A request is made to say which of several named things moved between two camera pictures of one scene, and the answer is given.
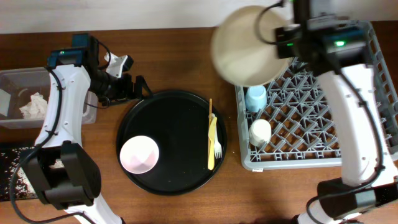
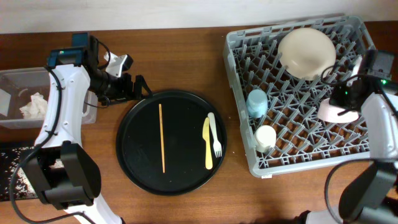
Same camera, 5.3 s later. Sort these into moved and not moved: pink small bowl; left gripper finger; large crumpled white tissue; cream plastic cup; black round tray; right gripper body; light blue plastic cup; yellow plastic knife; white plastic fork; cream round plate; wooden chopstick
Moved: wooden chopstick; pink small bowl; yellow plastic knife; cream round plate; cream plastic cup; right gripper body; light blue plastic cup
Not moved: white plastic fork; left gripper finger; black round tray; large crumpled white tissue
